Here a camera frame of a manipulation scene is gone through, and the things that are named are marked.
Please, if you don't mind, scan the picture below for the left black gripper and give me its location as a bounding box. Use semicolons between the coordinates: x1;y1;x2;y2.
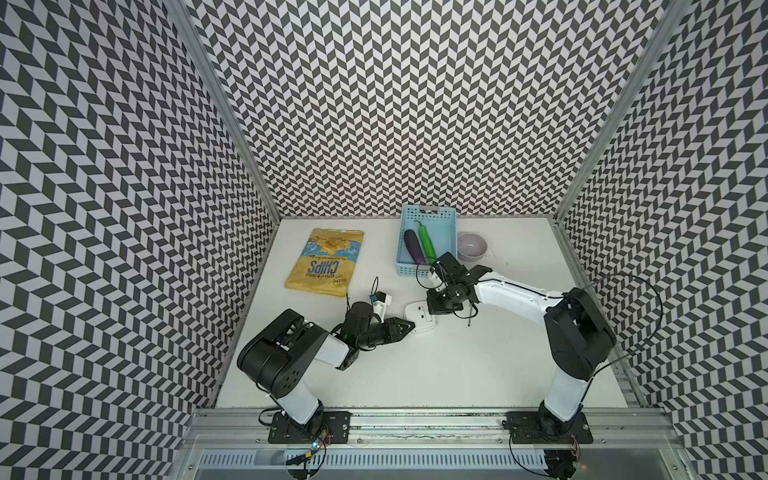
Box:
357;317;415;348

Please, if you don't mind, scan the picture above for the purple toy eggplant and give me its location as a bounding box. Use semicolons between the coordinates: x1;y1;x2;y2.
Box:
403;229;426;265

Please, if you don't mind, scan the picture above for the light blue plastic basket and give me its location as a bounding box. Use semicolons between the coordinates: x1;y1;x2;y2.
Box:
395;204;458;277

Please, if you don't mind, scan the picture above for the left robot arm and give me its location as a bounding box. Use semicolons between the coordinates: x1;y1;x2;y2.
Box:
236;298;416;434

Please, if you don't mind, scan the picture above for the lilac ceramic bowl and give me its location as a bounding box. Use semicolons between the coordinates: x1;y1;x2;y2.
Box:
457;232;488;262

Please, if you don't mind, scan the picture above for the white alarm clock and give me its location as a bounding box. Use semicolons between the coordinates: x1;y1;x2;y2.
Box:
404;301;438;334

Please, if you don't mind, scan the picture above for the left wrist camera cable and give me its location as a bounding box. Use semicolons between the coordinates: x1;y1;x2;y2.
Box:
344;275;382;310

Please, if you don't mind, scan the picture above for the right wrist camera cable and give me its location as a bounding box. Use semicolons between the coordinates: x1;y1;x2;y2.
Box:
575;272;665;385

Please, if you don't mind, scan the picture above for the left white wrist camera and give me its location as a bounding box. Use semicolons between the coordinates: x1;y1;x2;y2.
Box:
370;291;392;321

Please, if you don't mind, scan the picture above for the yellow blue chips bag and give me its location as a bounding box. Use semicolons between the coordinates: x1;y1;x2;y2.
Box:
284;228;364;298

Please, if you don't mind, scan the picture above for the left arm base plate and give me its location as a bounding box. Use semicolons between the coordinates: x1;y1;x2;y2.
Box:
268;411;352;445

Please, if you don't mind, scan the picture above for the green toy cucumber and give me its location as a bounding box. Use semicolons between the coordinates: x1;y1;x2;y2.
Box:
416;221;437;264

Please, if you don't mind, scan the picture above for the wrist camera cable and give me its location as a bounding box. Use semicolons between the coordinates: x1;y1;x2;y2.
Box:
344;275;382;310
575;272;665;385

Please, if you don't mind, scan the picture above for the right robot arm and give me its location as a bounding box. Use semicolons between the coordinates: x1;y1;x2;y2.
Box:
427;253;617;439

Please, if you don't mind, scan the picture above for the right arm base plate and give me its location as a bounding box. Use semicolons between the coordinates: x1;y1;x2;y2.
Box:
502;411;594;445

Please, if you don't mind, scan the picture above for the aluminium front rail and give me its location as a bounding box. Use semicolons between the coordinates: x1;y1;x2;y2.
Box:
180;407;683;450

